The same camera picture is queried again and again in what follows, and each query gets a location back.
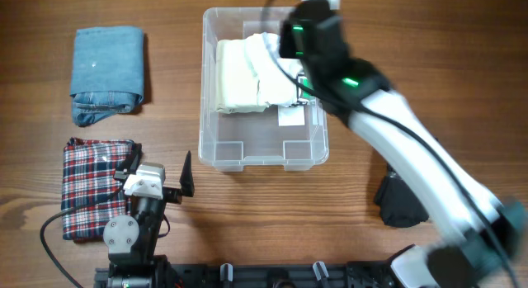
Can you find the white label in bin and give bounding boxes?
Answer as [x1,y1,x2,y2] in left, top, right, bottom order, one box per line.
[278,106,305,127]

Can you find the white t-shirt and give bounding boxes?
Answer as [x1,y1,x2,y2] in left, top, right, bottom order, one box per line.
[244,32,314,107]

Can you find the folded blue denim jeans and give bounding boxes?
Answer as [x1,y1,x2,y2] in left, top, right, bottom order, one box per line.
[69,26,144,127]

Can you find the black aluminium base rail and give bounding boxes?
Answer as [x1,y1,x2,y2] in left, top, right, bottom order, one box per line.
[93,261,399,288]

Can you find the folded red plaid shirt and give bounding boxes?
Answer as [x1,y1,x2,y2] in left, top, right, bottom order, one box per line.
[61,137,134,241]

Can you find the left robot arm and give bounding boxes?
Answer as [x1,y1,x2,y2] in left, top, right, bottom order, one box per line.
[94,144,195,288]

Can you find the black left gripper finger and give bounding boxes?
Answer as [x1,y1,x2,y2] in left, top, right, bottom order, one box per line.
[113,144,142,181]
[179,151,195,197]

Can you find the folded black garment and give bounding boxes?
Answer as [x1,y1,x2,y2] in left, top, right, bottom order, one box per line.
[374,164,429,228]

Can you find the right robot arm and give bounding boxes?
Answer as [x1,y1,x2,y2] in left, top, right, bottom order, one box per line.
[280,0,526,287]

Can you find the clear plastic storage bin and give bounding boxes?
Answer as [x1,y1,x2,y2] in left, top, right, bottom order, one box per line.
[198,7,329,172]

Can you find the cream cloth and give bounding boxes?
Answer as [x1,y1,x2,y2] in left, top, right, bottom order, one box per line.
[214,40,267,114]

